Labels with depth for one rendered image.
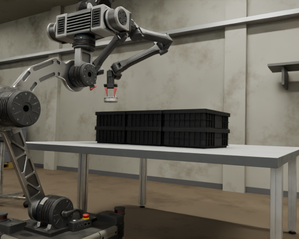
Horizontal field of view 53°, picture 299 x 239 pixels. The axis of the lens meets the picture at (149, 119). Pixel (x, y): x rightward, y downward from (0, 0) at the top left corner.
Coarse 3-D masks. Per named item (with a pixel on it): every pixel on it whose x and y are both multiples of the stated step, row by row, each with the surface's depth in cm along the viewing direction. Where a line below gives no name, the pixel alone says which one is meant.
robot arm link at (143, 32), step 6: (138, 30) 190; (144, 30) 198; (132, 36) 189; (138, 36) 192; (144, 36) 199; (150, 36) 203; (156, 36) 206; (162, 36) 212; (168, 36) 219; (162, 42) 216; (168, 42) 219; (162, 48) 223
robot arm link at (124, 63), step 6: (156, 42) 225; (150, 48) 224; (156, 48) 223; (138, 54) 223; (144, 54) 222; (150, 54) 224; (162, 54) 225; (126, 60) 222; (132, 60) 222; (138, 60) 223; (114, 66) 222; (120, 66) 222; (126, 66) 222
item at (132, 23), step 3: (129, 21) 180; (132, 21) 182; (129, 24) 179; (132, 24) 182; (135, 24) 187; (129, 27) 179; (132, 27) 183; (135, 27) 187; (129, 30) 179; (132, 30) 187; (120, 33) 184
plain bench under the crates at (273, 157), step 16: (32, 144) 182; (48, 144) 175; (64, 144) 179; (80, 144) 185; (96, 144) 192; (112, 144) 200; (80, 160) 238; (144, 160) 315; (176, 160) 133; (192, 160) 129; (208, 160) 125; (224, 160) 122; (240, 160) 119; (256, 160) 115; (272, 160) 112; (288, 160) 144; (80, 176) 237; (144, 176) 315; (272, 176) 165; (288, 176) 244; (80, 192) 236; (144, 192) 315; (272, 192) 165; (288, 192) 244; (80, 208) 235; (272, 208) 164; (288, 208) 243; (272, 224) 164; (288, 224) 242
